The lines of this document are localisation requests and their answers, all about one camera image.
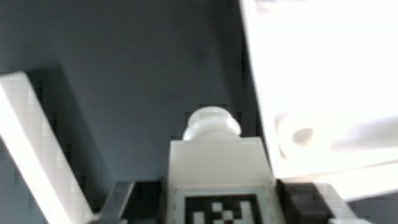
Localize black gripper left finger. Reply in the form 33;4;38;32
86;181;163;224

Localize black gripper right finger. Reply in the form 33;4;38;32
275;180;371;224

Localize white table leg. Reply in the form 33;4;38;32
165;106;284;224

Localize white square tabletop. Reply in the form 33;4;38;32
237;0;398;201

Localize white U-shaped fence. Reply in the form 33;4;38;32
0;72;94;224

